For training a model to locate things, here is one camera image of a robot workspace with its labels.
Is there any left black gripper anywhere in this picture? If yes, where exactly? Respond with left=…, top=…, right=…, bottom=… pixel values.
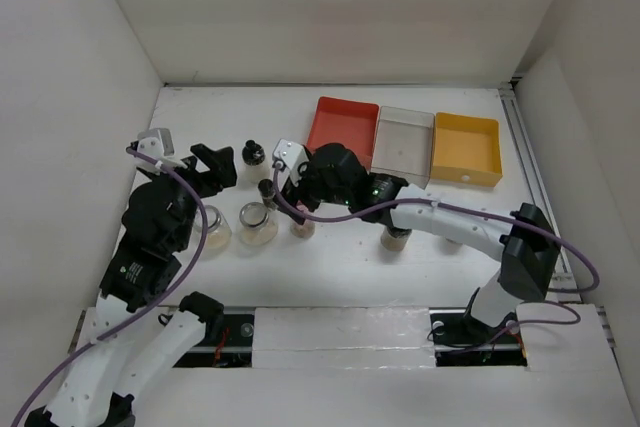
left=148, top=143, right=235, bottom=249

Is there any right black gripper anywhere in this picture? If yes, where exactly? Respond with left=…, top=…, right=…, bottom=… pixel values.
left=274, top=153, right=353, bottom=224

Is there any black cap white powder bottle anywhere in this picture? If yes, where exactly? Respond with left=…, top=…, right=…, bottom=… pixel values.
left=241, top=139, right=269, bottom=184

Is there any pink lid spice bottle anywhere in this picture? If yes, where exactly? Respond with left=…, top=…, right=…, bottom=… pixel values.
left=289, top=217, right=315, bottom=239

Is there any glass jar steel rim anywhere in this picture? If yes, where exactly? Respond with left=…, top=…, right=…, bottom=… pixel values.
left=238, top=202, right=278, bottom=247

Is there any grey lid spice jar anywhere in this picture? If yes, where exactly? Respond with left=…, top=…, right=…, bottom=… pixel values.
left=445, top=237, right=462, bottom=246
left=380, top=227, right=412, bottom=252

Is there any glass jar under left arm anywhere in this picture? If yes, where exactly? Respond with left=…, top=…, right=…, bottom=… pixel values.
left=194, top=205, right=232, bottom=250

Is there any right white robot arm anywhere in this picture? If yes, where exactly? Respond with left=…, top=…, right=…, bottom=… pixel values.
left=272, top=139, right=560, bottom=341

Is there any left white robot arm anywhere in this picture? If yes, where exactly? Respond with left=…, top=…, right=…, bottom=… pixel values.
left=12, top=141, right=238, bottom=426

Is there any red plastic bin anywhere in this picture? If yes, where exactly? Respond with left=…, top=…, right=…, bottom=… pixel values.
left=306, top=96, right=380, bottom=170

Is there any small black pepper grinder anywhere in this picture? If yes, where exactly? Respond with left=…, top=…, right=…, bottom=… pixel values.
left=258, top=178, right=278, bottom=211

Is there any clear plastic bin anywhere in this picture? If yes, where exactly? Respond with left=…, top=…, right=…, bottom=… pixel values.
left=371, top=106, right=435, bottom=189

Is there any yellow plastic bin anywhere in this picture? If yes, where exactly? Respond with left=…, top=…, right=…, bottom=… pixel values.
left=431, top=112, right=503, bottom=188

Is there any white foam block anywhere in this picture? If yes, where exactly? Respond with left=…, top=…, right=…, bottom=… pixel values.
left=252, top=307, right=436, bottom=370

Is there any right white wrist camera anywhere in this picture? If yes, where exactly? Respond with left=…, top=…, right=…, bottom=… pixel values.
left=272, top=139, right=310, bottom=186

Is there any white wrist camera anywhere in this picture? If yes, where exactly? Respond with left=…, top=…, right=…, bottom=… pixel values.
left=272, top=139, right=310, bottom=186
left=136, top=128, right=175, bottom=159

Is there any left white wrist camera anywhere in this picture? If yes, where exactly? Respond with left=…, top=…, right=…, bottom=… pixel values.
left=136, top=128, right=175, bottom=159

